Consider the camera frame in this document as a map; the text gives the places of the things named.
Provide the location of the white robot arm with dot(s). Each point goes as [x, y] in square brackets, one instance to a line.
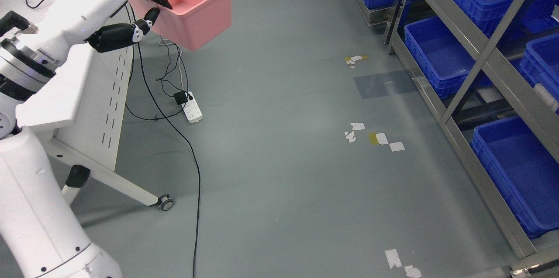
[37, 223]

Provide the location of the steel shelf rack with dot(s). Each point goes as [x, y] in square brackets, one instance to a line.
[493, 90]

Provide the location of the white power strip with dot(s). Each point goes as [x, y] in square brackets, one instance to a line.
[189, 105]

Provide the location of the blue shelf bin lower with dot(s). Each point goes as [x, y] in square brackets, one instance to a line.
[442, 59]

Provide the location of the pink plastic storage box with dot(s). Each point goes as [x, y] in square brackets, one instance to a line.
[193, 23]

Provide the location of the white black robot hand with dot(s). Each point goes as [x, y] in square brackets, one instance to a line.
[96, 7]

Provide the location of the blue shelf bin bottom right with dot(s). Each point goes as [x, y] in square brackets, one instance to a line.
[524, 172]

